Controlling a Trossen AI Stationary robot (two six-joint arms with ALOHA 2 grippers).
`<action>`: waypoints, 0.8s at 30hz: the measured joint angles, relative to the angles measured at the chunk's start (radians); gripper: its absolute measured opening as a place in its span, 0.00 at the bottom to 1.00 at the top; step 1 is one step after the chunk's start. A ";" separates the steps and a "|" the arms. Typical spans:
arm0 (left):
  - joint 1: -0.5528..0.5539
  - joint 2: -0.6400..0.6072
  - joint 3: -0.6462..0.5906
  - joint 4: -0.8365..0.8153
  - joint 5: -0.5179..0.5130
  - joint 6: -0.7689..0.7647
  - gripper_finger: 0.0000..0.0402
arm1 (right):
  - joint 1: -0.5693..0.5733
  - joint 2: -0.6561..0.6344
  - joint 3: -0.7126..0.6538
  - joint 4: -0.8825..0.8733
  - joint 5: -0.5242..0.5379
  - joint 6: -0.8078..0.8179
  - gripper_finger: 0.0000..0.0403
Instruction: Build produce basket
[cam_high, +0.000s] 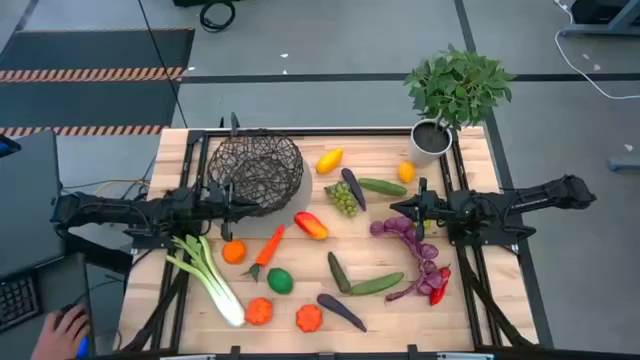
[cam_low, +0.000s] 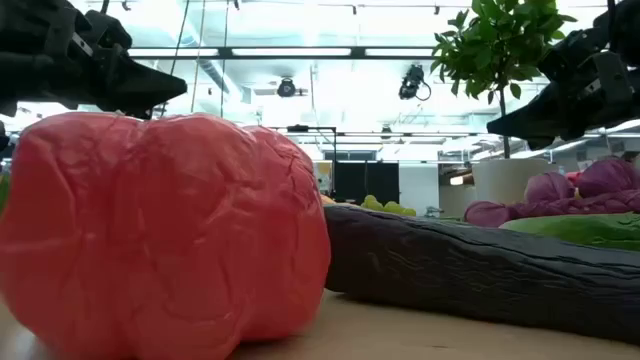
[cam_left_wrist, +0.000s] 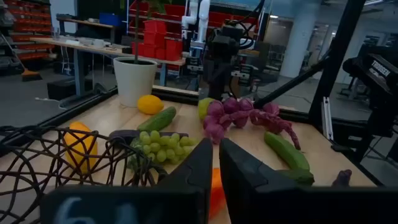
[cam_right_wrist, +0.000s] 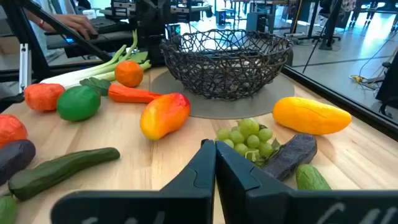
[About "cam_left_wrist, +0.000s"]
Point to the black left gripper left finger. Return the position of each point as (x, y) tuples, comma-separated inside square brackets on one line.
[(140, 205)]

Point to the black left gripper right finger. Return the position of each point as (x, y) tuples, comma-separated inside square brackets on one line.
[(280, 205)]

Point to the red-orange bell pepper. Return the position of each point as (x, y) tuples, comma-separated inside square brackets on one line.
[(216, 193)]

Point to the yellow-orange oval fruit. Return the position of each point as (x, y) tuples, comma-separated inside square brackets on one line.
[(79, 146)]

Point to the small orange fruit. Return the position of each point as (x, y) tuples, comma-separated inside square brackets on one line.
[(150, 104)]

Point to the purple onion braid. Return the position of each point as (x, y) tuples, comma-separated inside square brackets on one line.
[(231, 105)]

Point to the green apple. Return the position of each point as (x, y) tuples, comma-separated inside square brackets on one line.
[(203, 107)]

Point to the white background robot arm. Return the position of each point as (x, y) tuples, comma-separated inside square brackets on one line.
[(203, 18)]

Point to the black background robot arm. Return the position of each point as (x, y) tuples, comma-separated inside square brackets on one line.
[(222, 46)]

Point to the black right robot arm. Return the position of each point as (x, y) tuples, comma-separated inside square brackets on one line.
[(373, 71)]

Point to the dark green cucumber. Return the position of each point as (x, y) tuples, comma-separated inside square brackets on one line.
[(298, 175)]

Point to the green grape bunch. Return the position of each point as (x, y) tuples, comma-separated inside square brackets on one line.
[(161, 149)]

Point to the white plant pot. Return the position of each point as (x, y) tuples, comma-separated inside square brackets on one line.
[(133, 81)]

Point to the black floor box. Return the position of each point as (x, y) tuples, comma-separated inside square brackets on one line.
[(65, 90)]

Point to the white round pillar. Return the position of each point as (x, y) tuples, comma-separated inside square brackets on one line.
[(300, 46)]

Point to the long wooden desk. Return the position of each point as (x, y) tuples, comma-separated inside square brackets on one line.
[(93, 49)]

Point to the orange broom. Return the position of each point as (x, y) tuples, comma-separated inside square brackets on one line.
[(31, 75)]

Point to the small green potted tree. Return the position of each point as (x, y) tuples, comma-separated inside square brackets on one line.
[(136, 34)]

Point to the stack of red bins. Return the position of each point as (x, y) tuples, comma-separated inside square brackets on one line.
[(155, 34)]

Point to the blue storage bin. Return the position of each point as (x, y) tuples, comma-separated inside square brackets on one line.
[(110, 19)]

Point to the red bin shelving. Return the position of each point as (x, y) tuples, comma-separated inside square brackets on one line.
[(31, 18), (174, 11)]

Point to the silver metal bracket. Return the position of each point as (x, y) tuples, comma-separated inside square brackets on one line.
[(327, 118)]

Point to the black diagonal frame brace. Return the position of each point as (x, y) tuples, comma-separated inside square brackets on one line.
[(289, 84)]

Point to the black frame post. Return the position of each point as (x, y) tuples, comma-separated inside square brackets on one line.
[(340, 46)]

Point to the wooden desk with black frame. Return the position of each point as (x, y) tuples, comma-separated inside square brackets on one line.
[(84, 22)]

